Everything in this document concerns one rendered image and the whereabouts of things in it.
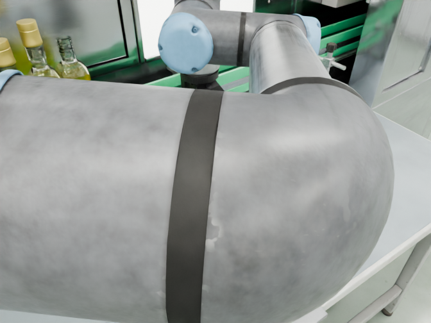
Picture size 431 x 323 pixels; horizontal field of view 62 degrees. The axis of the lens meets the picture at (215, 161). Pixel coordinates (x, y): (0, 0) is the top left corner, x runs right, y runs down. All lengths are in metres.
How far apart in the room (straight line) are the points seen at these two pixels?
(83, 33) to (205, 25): 0.51
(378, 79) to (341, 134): 1.18
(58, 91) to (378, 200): 0.14
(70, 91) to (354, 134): 0.12
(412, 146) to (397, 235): 0.39
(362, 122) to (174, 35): 0.35
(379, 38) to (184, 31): 0.90
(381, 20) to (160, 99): 1.17
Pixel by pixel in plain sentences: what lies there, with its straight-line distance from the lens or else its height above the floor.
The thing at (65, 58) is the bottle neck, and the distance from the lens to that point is 0.82.
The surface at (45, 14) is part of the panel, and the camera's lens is 0.94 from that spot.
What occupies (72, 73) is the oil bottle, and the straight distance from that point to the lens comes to 0.82.
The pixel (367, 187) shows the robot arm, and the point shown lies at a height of 1.30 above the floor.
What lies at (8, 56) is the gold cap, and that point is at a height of 1.13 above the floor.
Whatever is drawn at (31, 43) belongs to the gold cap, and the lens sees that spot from 0.79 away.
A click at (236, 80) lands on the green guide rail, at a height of 0.93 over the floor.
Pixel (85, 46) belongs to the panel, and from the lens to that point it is 0.98.
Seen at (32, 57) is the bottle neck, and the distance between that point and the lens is 0.80.
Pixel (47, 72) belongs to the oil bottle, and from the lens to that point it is 0.81.
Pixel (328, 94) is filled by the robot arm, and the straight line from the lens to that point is 0.20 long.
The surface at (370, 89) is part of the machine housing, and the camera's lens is 1.36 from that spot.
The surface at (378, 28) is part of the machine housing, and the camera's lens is 1.30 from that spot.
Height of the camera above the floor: 1.40
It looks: 39 degrees down
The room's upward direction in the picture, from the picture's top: straight up
